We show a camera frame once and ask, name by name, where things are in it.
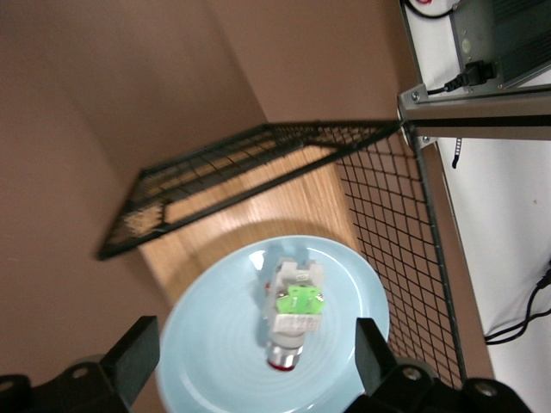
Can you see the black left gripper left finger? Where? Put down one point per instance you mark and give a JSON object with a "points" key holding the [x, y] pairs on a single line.
{"points": [[125, 370]]}

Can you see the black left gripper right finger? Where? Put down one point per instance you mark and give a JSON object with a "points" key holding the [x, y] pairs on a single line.
{"points": [[387, 387]]}

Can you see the light blue round plate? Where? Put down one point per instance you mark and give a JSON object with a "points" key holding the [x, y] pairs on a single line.
{"points": [[215, 344]]}

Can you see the red push button green block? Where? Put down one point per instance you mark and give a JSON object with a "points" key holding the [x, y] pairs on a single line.
{"points": [[297, 310]]}

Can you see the brown table cover sheet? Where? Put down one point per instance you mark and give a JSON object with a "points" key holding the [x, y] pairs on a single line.
{"points": [[86, 86]]}

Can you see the dark finned power supply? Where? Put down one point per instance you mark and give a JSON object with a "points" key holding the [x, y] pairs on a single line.
{"points": [[508, 38]]}

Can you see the grey table edge rail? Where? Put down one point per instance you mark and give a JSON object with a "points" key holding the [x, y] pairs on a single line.
{"points": [[435, 206]]}

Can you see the aluminium camera post with bracket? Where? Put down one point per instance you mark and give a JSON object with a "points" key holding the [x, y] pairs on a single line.
{"points": [[473, 109]]}

